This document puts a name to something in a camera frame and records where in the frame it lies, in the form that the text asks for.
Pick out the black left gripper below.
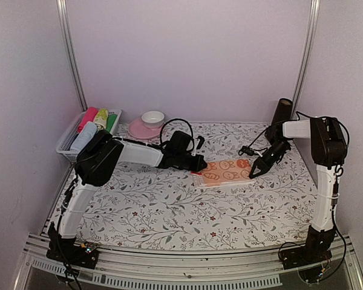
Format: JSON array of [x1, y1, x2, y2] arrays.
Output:
[[175, 152, 208, 172]]

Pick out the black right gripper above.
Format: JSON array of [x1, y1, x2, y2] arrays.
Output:
[[250, 141, 290, 179]]

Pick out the orange patterned towel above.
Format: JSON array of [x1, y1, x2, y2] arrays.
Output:
[[191, 158, 255, 189]]

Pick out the light blue towel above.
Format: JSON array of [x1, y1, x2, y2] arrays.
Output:
[[70, 122, 97, 152]]

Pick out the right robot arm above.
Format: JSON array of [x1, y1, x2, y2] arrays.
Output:
[[249, 117, 349, 263]]

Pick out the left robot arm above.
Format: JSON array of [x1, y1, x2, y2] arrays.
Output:
[[48, 130, 208, 262]]

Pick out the white bowl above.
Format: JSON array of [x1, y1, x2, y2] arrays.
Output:
[[141, 111, 165, 129]]

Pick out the pink plate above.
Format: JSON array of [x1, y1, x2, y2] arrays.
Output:
[[128, 118, 164, 140]]

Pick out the dark brown cylinder cup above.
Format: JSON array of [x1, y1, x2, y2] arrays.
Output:
[[271, 98, 293, 126]]

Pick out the green rolled towel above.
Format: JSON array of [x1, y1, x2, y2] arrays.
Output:
[[106, 112, 119, 134]]

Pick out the yellow-green rolled towel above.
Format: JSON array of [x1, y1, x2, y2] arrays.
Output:
[[93, 108, 108, 130]]

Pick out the pink rolled towel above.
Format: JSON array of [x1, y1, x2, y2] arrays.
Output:
[[77, 107, 99, 133]]

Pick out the white plastic basket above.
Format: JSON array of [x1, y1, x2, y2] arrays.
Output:
[[54, 108, 123, 164]]

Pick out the left black cable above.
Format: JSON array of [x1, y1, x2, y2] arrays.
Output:
[[159, 117, 195, 149]]

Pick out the black cable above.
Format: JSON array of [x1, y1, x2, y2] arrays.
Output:
[[238, 111, 350, 179], [159, 117, 195, 149]]

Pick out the right black cable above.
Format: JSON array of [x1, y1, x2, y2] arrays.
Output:
[[238, 111, 350, 179]]

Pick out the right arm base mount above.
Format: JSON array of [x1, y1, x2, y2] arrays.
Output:
[[278, 242, 332, 269]]

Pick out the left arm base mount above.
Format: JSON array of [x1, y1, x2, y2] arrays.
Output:
[[46, 236, 99, 269]]

